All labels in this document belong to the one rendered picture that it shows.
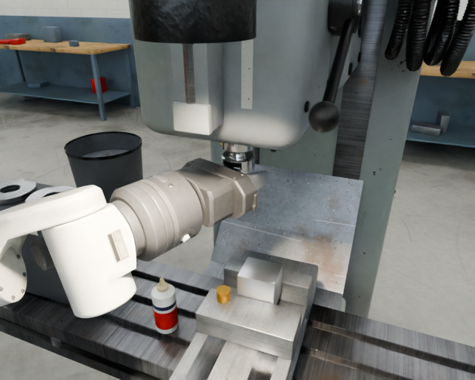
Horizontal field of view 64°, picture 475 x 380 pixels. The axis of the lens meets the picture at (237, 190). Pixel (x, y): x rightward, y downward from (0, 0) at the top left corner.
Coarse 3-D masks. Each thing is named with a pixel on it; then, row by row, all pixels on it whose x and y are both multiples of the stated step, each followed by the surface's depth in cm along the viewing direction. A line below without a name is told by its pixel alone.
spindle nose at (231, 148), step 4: (224, 144) 50; (228, 144) 49; (232, 144) 49; (224, 148) 50; (228, 148) 50; (232, 148) 49; (236, 148) 49; (240, 148) 49; (244, 148) 49; (248, 148) 50; (252, 148) 50; (232, 152) 50; (236, 152) 49; (240, 152) 49; (244, 152) 50
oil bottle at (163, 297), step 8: (160, 280) 63; (160, 288) 63; (168, 288) 64; (152, 296) 63; (160, 296) 63; (168, 296) 63; (152, 304) 65; (160, 304) 63; (168, 304) 64; (160, 312) 64; (168, 312) 64; (176, 312) 67; (160, 320) 65; (168, 320) 65; (176, 320) 67; (160, 328) 66; (168, 328) 66; (176, 328) 68
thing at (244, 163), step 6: (222, 156) 52; (228, 156) 51; (246, 156) 51; (252, 156) 51; (222, 162) 52; (228, 162) 50; (234, 162) 50; (240, 162) 50; (246, 162) 50; (252, 162) 51
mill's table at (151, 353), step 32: (192, 288) 78; (0, 320) 75; (32, 320) 70; (64, 320) 69; (96, 320) 69; (128, 320) 69; (192, 320) 69; (320, 320) 69; (352, 320) 69; (64, 352) 71; (96, 352) 67; (128, 352) 63; (160, 352) 63; (320, 352) 63; (352, 352) 63; (384, 352) 63; (416, 352) 64; (448, 352) 63
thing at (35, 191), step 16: (0, 192) 71; (16, 192) 71; (32, 192) 73; (48, 192) 71; (0, 208) 69; (32, 240) 68; (32, 256) 70; (32, 272) 72; (48, 272) 71; (32, 288) 75; (48, 288) 73
